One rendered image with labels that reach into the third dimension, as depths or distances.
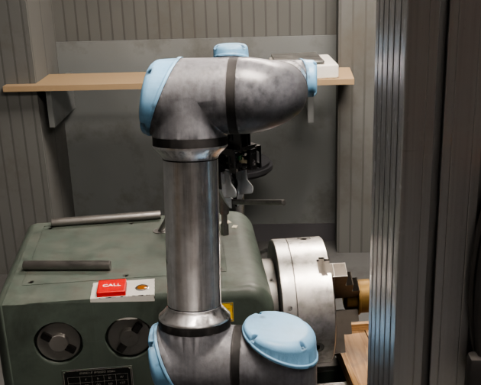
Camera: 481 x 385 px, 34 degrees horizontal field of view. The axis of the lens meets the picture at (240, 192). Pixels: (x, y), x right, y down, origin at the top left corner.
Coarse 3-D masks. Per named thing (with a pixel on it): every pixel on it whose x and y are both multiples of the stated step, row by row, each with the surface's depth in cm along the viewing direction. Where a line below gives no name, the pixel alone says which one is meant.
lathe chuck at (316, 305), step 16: (288, 240) 195; (304, 240) 195; (320, 240) 194; (304, 256) 188; (320, 256) 188; (304, 272) 185; (304, 288) 183; (320, 288) 184; (304, 304) 183; (320, 304) 183; (304, 320) 183; (320, 320) 183; (320, 336) 184; (320, 352) 188
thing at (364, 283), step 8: (360, 280) 198; (368, 280) 198; (360, 288) 196; (368, 288) 196; (360, 296) 195; (368, 296) 196; (344, 304) 201; (352, 304) 197; (360, 304) 195; (368, 304) 196; (360, 312) 198
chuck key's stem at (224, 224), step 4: (220, 196) 181; (220, 200) 181; (220, 204) 182; (224, 204) 181; (220, 208) 182; (224, 208) 181; (228, 208) 182; (220, 212) 182; (224, 212) 182; (228, 212) 183; (224, 216) 182; (224, 220) 183; (224, 224) 183; (224, 228) 183; (224, 232) 184
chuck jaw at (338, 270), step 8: (320, 264) 187; (328, 264) 187; (336, 264) 189; (344, 264) 189; (320, 272) 186; (328, 272) 186; (336, 272) 188; (344, 272) 188; (336, 280) 189; (344, 280) 189; (352, 280) 192; (336, 288) 191; (344, 288) 192; (352, 288) 192; (336, 296) 195; (344, 296) 195; (352, 296) 196
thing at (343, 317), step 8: (336, 312) 197; (344, 312) 197; (352, 312) 197; (336, 320) 197; (344, 320) 197; (352, 320) 197; (344, 328) 196; (336, 336) 196; (336, 344) 196; (344, 344) 196; (336, 352) 196; (344, 352) 196
